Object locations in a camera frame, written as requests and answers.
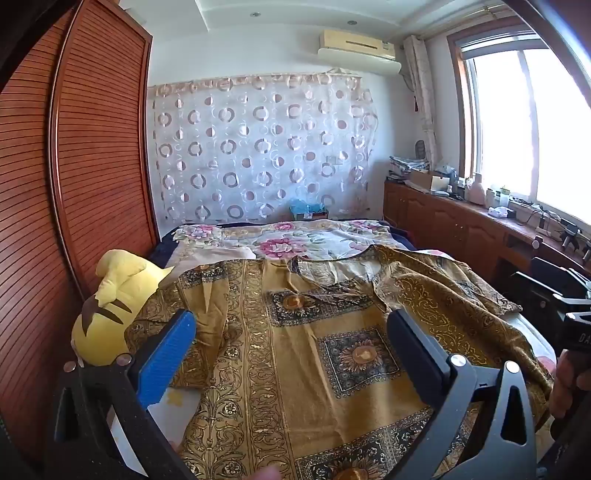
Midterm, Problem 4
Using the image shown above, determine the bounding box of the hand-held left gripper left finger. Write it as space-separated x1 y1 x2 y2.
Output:
51 309 199 480

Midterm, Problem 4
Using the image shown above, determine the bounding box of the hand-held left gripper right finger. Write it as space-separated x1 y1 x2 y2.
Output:
387 308 539 480

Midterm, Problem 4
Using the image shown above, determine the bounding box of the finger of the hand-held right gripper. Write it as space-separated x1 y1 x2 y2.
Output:
510 271 589 308

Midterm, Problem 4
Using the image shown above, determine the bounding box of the golden patterned garment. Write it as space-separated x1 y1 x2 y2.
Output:
124 244 555 480

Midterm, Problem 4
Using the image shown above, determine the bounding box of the person's right hand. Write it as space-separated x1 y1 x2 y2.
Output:
549 351 578 418

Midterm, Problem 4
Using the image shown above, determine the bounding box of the yellow plush toy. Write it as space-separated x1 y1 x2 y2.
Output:
71 249 174 367

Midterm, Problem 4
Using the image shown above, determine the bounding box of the long wooden cabinet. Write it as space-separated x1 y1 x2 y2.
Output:
383 178 591 289

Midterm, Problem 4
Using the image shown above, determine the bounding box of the dark blue bed sheet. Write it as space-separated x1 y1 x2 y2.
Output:
150 224 185 267

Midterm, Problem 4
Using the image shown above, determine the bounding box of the pink plastic jug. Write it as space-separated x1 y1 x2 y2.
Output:
466 173 486 205

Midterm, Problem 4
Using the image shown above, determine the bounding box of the cardboard box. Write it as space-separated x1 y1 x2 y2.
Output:
409 168 448 193

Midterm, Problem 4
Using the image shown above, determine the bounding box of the wooden-framed window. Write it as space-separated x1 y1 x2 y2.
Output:
448 23 591 224

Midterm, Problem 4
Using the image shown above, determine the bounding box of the floral bed blanket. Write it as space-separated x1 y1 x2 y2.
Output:
172 219 409 265

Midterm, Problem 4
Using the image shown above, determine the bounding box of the blue bag in box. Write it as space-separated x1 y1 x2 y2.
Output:
289 199 330 222

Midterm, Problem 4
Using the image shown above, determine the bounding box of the stack of folded fabrics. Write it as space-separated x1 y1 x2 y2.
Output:
388 154 434 180

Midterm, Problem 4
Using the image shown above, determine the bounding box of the wooden slatted wardrobe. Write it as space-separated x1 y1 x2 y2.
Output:
0 0 160 467

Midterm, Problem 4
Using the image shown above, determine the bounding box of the sheer circle-patterned curtain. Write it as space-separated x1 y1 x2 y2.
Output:
148 69 378 225

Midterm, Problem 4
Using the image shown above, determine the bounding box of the bundled pale window curtain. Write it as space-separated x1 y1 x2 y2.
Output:
403 34 438 169

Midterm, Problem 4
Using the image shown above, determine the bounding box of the wall air conditioner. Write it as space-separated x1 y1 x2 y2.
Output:
318 29 402 75

